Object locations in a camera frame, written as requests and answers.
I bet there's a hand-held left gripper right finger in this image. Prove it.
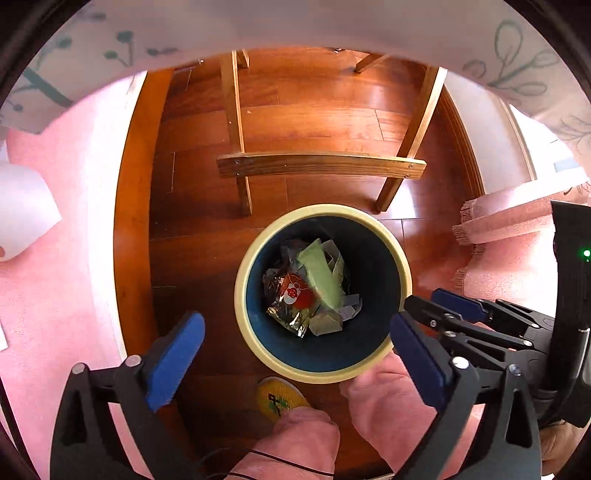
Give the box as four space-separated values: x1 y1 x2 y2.
390 312 542 480

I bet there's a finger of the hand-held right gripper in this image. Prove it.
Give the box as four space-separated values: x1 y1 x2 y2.
431 288 556 331
404 294 546 370

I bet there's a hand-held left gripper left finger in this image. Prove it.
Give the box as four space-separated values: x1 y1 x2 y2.
50 311 206 480

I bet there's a yellow rimmed dark waste bin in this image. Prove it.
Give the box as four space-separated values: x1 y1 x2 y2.
235 204 413 385

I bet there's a light green packet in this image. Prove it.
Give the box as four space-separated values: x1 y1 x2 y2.
295 237 347 309

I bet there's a red silver snack bag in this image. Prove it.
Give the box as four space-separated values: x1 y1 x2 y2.
263 270 326 340

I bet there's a person's right hand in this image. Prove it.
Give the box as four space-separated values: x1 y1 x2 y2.
539 421 585 476

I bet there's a person's right leg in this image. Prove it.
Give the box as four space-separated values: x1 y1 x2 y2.
339 353 485 467

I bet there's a person's leg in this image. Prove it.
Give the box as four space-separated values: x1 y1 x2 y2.
339 353 485 467
228 408 341 480

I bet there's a pink floral blanket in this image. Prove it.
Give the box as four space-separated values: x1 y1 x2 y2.
452 182 591 324

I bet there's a yellow slipper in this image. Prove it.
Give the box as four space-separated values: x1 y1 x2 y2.
256 377 312 421

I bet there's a pink bed sheet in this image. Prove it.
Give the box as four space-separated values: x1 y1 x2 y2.
0 71 153 480

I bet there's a person's left leg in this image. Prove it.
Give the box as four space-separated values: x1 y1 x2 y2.
228 408 341 480

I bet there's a wooden bed frame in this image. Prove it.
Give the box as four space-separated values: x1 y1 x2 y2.
113 69 176 365

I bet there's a wooden table frame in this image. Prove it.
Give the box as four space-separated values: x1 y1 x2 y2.
217 48 446 217

